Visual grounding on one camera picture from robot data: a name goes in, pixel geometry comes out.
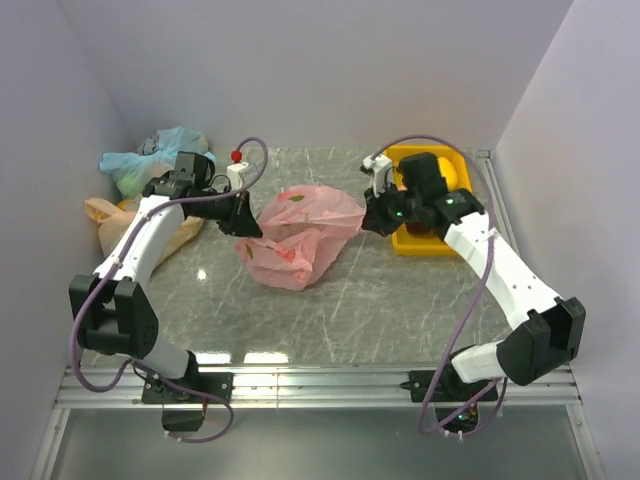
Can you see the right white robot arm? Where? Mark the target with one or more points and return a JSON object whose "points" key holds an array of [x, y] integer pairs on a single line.
{"points": [[546, 329]]}

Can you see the aluminium front rail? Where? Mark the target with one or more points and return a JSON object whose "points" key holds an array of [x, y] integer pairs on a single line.
{"points": [[282, 386]]}

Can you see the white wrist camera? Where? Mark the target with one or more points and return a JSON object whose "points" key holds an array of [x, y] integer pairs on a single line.
{"points": [[378, 169], [237, 170]]}

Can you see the dark red fake fruit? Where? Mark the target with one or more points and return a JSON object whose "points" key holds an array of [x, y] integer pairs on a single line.
{"points": [[417, 229]]}

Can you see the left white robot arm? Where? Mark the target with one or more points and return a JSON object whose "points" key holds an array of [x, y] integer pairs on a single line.
{"points": [[112, 314]]}

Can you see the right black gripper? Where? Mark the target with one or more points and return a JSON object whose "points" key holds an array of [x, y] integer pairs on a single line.
{"points": [[376, 218]]}

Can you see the yellow plastic tray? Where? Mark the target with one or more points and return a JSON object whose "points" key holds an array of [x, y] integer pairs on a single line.
{"points": [[430, 245]]}

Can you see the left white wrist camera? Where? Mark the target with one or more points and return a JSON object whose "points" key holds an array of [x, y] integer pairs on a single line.
{"points": [[237, 170]]}

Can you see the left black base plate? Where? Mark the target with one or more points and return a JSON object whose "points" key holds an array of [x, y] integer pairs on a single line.
{"points": [[159, 391]]}

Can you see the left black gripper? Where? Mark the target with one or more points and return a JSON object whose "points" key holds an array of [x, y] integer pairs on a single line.
{"points": [[239, 219]]}

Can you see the pink plastic bag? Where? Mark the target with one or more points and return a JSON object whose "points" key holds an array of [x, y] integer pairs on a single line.
{"points": [[304, 230]]}

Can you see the blue tied plastic bag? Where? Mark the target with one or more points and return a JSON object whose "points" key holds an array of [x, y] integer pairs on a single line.
{"points": [[131, 171]]}

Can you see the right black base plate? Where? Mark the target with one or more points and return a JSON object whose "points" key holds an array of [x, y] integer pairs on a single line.
{"points": [[448, 389]]}

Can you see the orange tied plastic bag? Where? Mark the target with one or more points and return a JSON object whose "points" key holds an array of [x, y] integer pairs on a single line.
{"points": [[114, 219]]}

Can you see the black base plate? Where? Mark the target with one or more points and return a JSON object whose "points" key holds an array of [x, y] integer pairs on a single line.
{"points": [[448, 389], [159, 391]]}

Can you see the yellow fake lemon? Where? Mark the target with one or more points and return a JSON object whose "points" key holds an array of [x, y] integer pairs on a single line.
{"points": [[449, 173]]}

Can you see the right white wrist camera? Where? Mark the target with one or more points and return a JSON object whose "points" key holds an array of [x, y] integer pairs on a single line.
{"points": [[378, 169]]}

